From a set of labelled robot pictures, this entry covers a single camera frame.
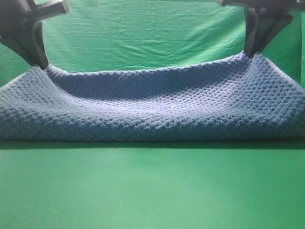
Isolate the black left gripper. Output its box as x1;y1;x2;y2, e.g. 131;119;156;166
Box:
0;0;70;70

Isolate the green backdrop cloth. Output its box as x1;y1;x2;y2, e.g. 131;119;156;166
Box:
0;0;305;88

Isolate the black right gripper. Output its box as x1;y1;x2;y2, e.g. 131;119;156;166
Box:
218;0;305;58

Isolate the blue waffle weave towel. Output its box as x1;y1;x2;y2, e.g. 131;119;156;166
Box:
0;52;305;141

